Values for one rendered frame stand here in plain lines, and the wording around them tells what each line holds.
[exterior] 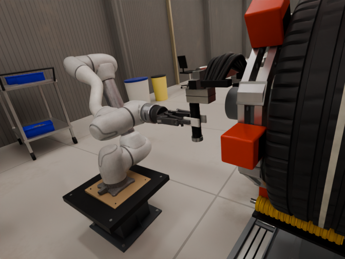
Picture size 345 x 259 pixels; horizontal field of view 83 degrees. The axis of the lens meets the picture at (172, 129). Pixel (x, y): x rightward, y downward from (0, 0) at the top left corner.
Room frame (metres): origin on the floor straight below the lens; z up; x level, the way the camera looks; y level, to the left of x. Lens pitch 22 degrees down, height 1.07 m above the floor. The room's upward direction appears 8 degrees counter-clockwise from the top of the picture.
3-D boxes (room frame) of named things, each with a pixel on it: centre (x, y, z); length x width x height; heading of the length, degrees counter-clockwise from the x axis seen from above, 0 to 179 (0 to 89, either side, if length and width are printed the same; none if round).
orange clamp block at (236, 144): (0.41, -0.16, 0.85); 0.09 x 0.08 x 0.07; 136
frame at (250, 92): (0.64, -0.38, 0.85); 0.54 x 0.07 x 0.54; 136
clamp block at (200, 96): (0.66, -0.11, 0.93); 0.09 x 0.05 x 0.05; 46
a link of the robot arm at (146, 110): (0.84, 0.08, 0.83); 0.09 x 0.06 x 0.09; 136
